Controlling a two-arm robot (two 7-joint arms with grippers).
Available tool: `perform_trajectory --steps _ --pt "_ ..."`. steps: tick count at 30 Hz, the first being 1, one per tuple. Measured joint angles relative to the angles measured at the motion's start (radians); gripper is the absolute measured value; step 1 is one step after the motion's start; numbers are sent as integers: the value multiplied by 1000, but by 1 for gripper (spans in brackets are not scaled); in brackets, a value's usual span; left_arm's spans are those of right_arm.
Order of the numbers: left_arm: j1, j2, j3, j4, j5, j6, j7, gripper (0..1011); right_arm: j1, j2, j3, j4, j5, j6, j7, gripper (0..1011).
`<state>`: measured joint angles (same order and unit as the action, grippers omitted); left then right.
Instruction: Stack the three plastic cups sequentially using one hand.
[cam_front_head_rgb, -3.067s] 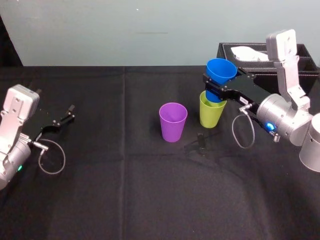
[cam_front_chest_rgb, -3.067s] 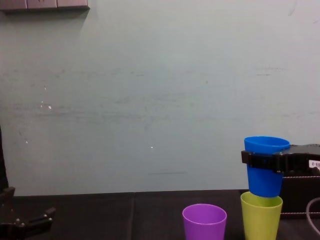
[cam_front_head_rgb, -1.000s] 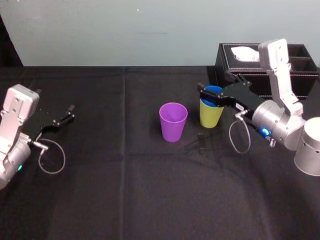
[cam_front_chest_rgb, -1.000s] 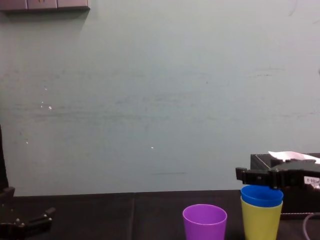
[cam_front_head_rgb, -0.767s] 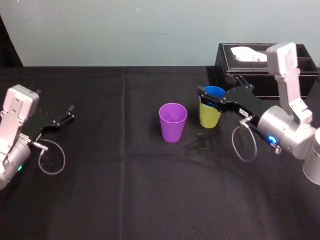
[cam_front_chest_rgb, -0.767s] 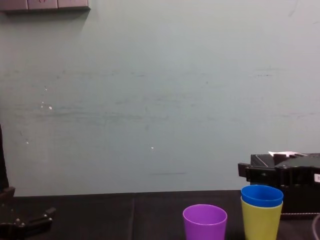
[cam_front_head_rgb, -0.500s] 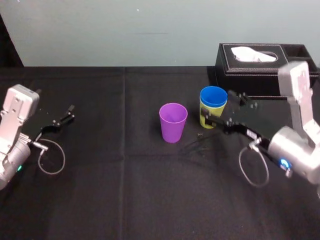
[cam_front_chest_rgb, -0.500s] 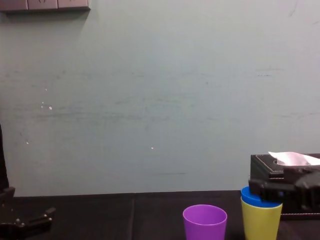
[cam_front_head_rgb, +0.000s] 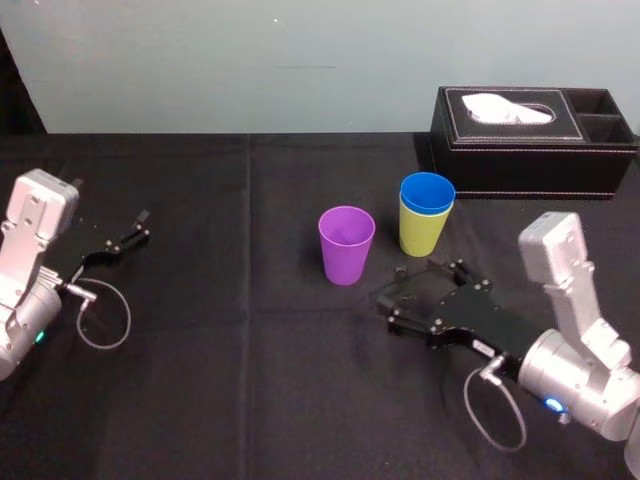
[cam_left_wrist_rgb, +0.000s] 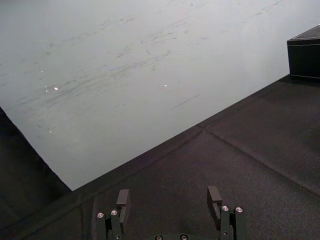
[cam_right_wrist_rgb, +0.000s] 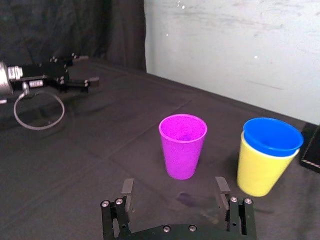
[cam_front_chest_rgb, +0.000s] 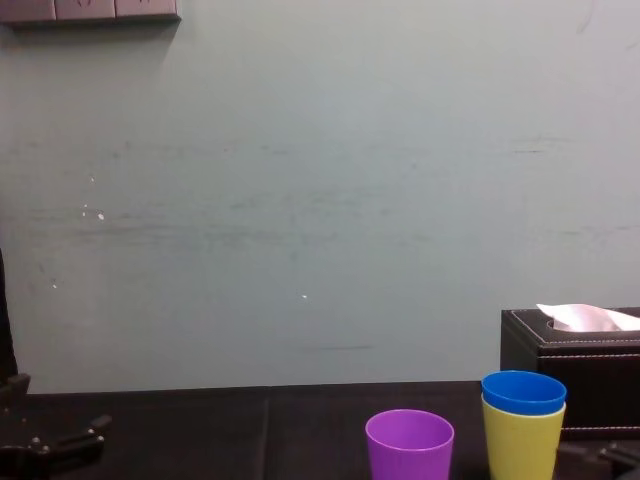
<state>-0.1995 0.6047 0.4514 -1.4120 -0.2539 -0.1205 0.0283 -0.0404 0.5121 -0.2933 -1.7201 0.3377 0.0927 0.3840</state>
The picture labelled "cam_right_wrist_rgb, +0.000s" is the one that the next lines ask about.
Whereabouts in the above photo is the black box with striped edge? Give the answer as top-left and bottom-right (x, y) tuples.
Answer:
(299, 122), (320, 174)

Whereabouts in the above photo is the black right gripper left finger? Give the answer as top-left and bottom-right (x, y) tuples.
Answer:
(99, 177), (136, 240)

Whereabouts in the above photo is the magenta plastic cup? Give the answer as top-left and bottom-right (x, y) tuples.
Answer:
(158, 113), (208, 181)

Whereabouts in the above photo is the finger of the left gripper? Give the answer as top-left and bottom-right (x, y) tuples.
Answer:
(59, 76), (100, 94)
(71, 52), (90, 64)

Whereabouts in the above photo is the yellow plastic cup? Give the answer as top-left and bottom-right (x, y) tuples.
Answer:
(236, 131), (300, 198)

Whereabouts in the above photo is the black hanging backdrop cloth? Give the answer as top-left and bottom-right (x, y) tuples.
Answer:
(0, 0), (147, 73)

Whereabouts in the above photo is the blue plastic cup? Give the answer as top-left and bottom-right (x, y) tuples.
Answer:
(242, 117), (305, 156)

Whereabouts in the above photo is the thin grey looped cable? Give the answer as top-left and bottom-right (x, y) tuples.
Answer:
(13, 82), (66, 131)

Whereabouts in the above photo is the black table cloth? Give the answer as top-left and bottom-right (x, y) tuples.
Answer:
(0, 56), (320, 240)

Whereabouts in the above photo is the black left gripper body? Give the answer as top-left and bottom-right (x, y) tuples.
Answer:
(9, 57), (74, 93)

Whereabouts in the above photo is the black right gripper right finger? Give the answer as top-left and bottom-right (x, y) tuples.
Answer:
(214, 176), (258, 240)

